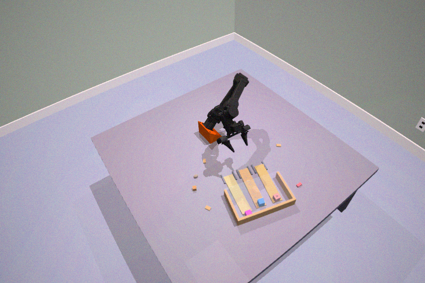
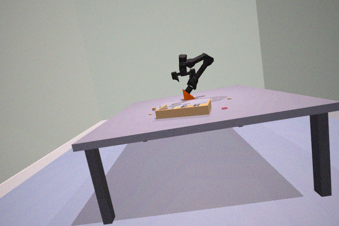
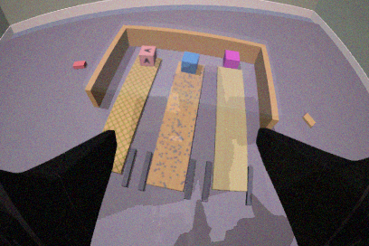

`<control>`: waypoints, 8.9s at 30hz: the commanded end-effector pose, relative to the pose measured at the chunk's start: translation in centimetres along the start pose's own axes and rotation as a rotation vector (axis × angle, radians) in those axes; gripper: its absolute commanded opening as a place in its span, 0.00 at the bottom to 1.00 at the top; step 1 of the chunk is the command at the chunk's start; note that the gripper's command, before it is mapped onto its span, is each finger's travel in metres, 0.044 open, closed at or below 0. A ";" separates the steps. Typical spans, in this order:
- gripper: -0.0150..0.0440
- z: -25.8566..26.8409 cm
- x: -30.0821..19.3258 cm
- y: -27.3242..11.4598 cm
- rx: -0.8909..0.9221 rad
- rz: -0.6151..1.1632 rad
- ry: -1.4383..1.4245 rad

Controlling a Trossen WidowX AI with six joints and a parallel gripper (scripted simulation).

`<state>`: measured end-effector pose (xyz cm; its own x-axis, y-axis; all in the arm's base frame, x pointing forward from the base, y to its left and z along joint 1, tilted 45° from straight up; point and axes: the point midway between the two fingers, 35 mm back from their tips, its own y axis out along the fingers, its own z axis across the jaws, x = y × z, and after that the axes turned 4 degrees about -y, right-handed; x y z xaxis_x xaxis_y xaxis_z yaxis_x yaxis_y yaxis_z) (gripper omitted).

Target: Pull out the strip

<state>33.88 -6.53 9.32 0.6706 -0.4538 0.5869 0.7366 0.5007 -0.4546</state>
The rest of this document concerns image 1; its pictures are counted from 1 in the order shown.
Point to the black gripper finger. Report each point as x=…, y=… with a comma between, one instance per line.
x=244, y=136
x=227, y=143

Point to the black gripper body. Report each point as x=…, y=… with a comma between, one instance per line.
x=225, y=138

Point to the pale yellow flat strip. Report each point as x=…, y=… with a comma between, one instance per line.
x=230, y=180

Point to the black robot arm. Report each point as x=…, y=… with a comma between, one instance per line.
x=228, y=108

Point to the yellow crosshatched strip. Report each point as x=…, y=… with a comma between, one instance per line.
x=261, y=170

